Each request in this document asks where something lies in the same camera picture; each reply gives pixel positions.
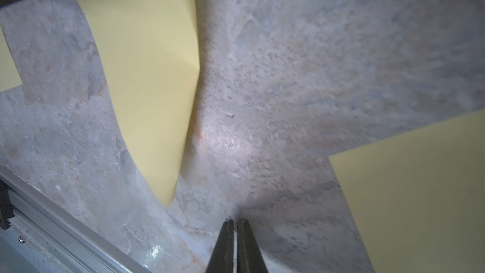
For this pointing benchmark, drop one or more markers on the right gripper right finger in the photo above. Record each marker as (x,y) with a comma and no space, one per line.
(249,257)

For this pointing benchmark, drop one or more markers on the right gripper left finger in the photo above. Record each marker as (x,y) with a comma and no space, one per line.
(222,258)

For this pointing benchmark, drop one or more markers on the aluminium mounting rail frame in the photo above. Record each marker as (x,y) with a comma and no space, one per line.
(73,244)

